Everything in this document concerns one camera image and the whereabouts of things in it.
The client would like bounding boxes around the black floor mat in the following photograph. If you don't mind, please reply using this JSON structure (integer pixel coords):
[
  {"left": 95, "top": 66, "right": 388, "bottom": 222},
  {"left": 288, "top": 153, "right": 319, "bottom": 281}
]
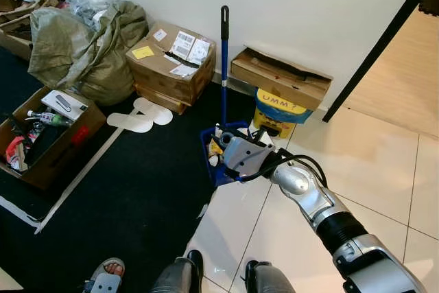
[{"left": 0, "top": 84, "right": 275, "bottom": 293}]

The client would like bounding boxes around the yellow and blue pedal bin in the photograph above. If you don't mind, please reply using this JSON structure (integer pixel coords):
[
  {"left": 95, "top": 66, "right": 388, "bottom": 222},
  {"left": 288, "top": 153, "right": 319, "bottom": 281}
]
[{"left": 252, "top": 89, "right": 313, "bottom": 139}]

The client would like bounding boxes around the shallow open cardboard box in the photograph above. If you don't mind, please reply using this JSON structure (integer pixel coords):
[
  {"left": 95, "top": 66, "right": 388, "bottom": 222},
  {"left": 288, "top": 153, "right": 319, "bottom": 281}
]
[{"left": 230, "top": 47, "right": 333, "bottom": 110}]

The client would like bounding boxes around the yellow snack packet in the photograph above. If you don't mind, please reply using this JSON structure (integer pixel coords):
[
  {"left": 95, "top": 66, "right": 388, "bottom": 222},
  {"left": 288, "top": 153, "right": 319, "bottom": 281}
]
[{"left": 208, "top": 139, "right": 224, "bottom": 159}]

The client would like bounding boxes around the dark grey robot right leg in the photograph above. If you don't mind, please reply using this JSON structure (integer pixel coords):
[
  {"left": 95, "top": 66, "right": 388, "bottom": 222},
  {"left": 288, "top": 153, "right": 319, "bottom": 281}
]
[{"left": 245, "top": 260, "right": 297, "bottom": 293}]

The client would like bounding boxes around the cardboard box with shipping labels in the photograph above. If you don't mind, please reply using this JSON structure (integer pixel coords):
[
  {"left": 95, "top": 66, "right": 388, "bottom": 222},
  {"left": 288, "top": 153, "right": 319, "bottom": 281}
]
[{"left": 126, "top": 22, "right": 217, "bottom": 106}]

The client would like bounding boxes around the thin flat cardboard box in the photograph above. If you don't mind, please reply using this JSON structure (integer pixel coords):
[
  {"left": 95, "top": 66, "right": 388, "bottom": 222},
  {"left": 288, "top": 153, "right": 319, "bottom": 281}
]
[{"left": 134, "top": 84, "right": 189, "bottom": 114}]

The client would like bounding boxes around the grey-green woven sack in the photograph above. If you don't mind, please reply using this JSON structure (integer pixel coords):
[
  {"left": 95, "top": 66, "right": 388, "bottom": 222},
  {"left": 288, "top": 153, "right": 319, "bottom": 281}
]
[{"left": 29, "top": 1, "right": 148, "bottom": 106}]

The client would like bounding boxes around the grey slipper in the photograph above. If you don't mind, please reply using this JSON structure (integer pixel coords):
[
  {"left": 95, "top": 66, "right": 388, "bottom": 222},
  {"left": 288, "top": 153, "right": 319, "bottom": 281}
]
[{"left": 88, "top": 257, "right": 126, "bottom": 292}]

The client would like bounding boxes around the open cardboard box red label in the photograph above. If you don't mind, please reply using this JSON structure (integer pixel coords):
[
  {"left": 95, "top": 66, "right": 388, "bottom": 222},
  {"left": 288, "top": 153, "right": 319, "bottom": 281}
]
[{"left": 0, "top": 86, "right": 107, "bottom": 191}]

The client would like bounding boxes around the white product box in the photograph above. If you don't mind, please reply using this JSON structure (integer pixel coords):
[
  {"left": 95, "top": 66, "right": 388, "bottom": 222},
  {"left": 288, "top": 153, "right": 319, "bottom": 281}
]
[{"left": 41, "top": 89, "right": 88, "bottom": 114}]

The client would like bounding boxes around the clear plastic bottle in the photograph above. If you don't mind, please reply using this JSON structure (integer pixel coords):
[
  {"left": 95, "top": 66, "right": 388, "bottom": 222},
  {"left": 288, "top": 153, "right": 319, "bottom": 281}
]
[{"left": 26, "top": 110, "right": 73, "bottom": 127}]

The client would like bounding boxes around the red snack packet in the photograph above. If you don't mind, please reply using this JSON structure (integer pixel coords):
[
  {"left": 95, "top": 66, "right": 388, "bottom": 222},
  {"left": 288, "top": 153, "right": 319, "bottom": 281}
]
[{"left": 5, "top": 135, "right": 32, "bottom": 170}]

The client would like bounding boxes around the black door frame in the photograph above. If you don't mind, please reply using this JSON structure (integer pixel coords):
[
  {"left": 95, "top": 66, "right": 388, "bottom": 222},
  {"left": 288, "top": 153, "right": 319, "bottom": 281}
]
[{"left": 322, "top": 0, "right": 439, "bottom": 124}]

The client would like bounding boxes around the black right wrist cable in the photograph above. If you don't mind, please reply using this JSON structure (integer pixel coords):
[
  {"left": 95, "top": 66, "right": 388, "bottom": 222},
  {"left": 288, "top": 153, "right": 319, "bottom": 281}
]
[{"left": 237, "top": 154, "right": 329, "bottom": 191}]

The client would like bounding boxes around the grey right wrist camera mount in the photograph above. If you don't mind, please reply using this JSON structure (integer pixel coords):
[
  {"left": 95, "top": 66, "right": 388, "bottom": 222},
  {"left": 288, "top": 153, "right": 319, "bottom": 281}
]
[{"left": 223, "top": 135, "right": 275, "bottom": 177}]

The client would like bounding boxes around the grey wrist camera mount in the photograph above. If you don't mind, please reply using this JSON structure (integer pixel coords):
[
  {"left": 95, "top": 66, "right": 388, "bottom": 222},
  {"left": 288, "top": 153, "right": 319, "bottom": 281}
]
[
  {"left": 91, "top": 274, "right": 122, "bottom": 293},
  {"left": 223, "top": 135, "right": 275, "bottom": 177}
]

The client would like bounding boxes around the blue long-handled dustpan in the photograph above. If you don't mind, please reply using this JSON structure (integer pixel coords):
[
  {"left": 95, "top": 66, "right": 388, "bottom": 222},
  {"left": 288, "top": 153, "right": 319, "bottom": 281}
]
[{"left": 200, "top": 6, "right": 251, "bottom": 187}]

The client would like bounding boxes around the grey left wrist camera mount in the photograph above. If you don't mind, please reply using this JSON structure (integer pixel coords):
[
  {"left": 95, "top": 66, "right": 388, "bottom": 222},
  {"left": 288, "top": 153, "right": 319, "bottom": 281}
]
[{"left": 91, "top": 274, "right": 122, "bottom": 293}]

